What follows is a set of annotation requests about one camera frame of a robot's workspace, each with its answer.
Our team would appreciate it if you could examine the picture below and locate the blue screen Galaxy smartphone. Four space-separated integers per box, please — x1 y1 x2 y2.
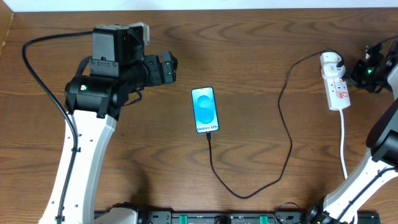
191 86 220 134

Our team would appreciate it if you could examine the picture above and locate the black USB charging cable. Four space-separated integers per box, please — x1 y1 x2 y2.
205 48 345 200

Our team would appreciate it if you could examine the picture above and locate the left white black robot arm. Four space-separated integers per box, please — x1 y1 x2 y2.
39 22 178 223

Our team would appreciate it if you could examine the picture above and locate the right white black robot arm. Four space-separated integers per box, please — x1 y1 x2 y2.
302 36 397 223

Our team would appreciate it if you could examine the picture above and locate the white charger plug adapter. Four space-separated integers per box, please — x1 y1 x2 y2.
320 52 346 80

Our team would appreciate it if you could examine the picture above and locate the white power strip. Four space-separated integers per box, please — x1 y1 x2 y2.
322 75 351 111

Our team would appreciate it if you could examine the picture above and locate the white power strip cord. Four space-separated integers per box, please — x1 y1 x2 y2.
338 108 359 224

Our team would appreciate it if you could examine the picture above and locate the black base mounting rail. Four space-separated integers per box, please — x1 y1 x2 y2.
137 211 304 224

